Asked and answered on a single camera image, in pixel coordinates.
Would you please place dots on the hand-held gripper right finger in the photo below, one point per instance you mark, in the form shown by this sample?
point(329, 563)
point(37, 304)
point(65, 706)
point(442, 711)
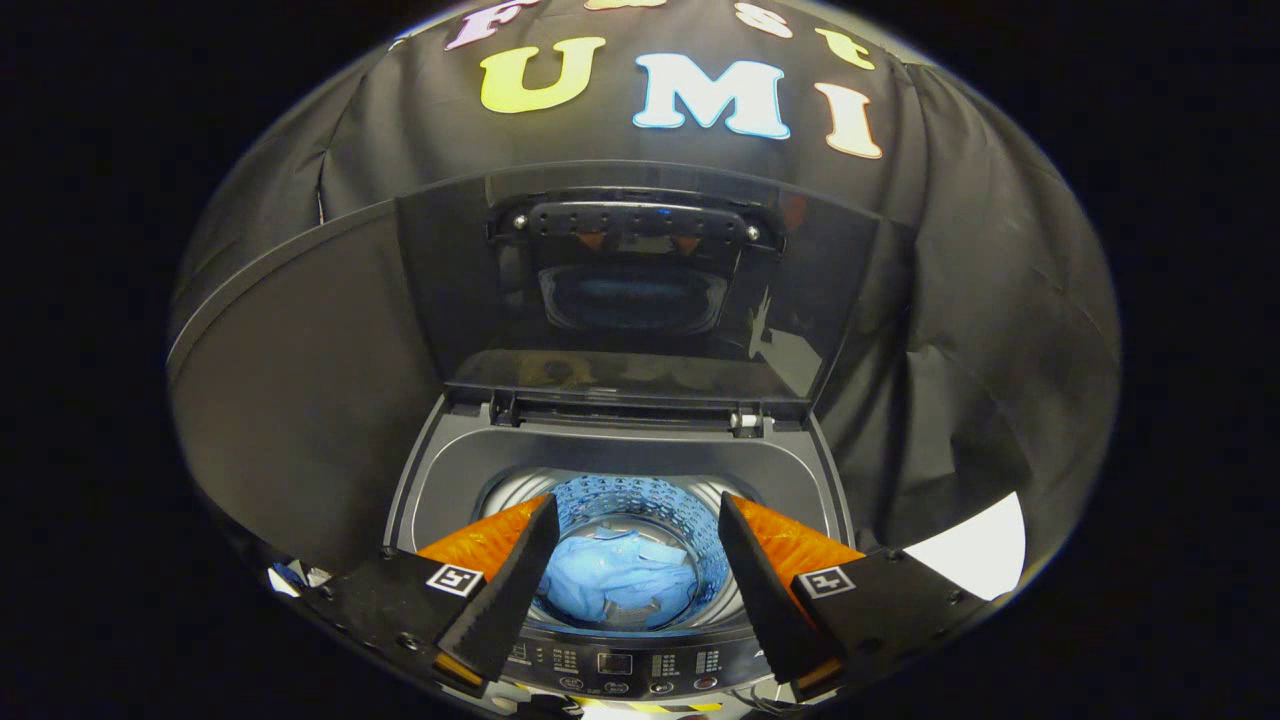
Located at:
point(765, 600)

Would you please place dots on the black washing machine lid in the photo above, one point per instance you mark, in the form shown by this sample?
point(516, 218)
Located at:
point(460, 280)

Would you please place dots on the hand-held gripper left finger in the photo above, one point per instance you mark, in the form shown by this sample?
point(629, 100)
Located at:
point(510, 600)

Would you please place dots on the light blue polo shirt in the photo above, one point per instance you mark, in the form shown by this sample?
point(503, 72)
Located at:
point(615, 580)

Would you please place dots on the dark grey washing machine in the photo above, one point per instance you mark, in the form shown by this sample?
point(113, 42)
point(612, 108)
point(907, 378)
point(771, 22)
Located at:
point(640, 445)

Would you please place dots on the white flat sheet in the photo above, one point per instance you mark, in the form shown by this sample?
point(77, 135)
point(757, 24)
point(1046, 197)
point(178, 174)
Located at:
point(975, 550)

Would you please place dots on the grey cabinet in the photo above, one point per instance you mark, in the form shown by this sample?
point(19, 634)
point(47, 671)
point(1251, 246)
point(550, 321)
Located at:
point(300, 400)

